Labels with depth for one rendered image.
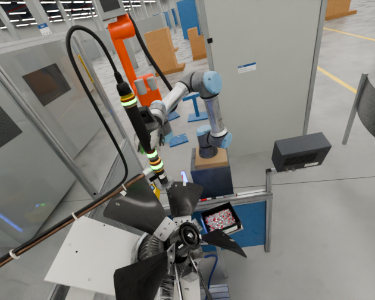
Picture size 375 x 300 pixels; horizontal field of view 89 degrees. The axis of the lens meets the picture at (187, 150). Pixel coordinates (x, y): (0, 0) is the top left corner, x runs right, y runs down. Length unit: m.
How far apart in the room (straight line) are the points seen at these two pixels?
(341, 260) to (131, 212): 1.87
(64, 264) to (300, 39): 2.66
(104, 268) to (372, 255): 2.10
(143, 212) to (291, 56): 2.29
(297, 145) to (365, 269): 1.37
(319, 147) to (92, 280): 1.22
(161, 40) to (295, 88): 6.52
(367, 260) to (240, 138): 1.76
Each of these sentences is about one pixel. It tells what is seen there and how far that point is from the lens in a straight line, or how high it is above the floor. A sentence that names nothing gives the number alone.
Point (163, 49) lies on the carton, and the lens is 8.54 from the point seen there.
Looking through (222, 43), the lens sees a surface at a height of 1.59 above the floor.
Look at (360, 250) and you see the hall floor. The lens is 2.39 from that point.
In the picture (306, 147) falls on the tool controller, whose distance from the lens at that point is 1.22.
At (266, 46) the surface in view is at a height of 1.46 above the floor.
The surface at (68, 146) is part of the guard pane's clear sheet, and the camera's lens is 1.50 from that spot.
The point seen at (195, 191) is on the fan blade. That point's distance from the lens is 1.09.
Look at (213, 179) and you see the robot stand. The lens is 1.52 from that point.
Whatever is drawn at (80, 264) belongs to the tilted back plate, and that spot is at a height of 1.29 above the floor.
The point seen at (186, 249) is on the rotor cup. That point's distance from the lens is 0.86.
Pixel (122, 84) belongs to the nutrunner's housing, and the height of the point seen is 1.86.
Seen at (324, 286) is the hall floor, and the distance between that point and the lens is 2.16.
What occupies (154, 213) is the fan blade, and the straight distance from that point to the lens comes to 0.88.
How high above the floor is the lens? 1.98
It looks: 35 degrees down
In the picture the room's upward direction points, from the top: 16 degrees counter-clockwise
